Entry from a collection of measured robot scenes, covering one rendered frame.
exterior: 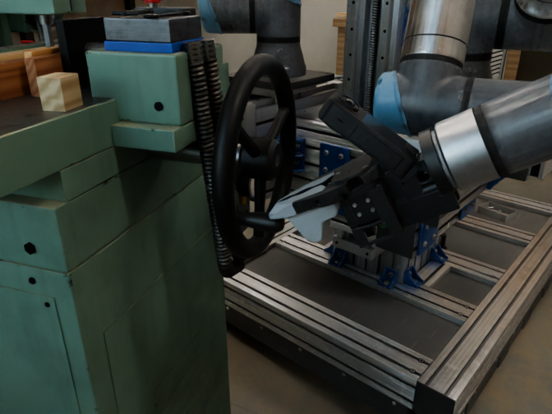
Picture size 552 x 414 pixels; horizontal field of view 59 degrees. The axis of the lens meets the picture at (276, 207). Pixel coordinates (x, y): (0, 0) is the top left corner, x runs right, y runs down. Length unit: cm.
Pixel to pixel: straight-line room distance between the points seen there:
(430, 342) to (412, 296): 18
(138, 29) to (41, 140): 19
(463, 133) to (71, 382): 61
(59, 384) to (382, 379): 75
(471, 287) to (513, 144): 113
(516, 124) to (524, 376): 124
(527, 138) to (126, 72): 47
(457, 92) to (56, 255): 51
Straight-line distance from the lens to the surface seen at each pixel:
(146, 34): 66
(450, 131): 50
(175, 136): 64
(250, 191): 100
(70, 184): 63
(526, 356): 174
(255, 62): 64
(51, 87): 64
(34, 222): 65
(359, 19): 128
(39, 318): 74
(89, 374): 75
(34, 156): 59
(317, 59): 409
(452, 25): 63
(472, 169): 50
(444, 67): 61
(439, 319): 143
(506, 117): 49
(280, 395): 144
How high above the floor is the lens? 104
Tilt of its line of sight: 25 degrees down
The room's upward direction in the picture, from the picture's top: straight up
